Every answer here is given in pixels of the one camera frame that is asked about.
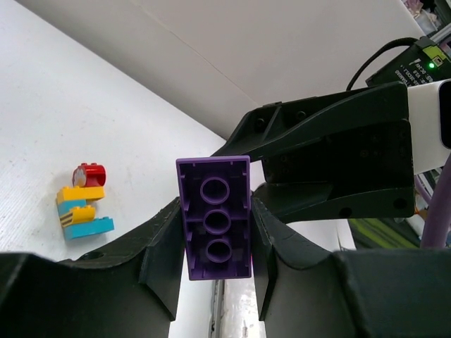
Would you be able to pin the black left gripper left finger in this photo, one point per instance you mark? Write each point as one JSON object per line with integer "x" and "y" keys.
{"x": 126, "y": 288}

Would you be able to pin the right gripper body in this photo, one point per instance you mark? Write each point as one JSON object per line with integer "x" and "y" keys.
{"x": 372, "y": 156}

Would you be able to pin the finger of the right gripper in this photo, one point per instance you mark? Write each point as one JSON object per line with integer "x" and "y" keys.
{"x": 280, "y": 127}
{"x": 302, "y": 202}

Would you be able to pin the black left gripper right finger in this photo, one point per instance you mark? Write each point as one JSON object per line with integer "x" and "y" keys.
{"x": 304, "y": 290}

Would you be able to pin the stacked yellow teal lego cluster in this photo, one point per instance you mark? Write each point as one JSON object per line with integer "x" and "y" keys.
{"x": 76, "y": 204}

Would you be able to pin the purple lego brick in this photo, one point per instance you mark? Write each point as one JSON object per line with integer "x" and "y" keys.
{"x": 215, "y": 200}

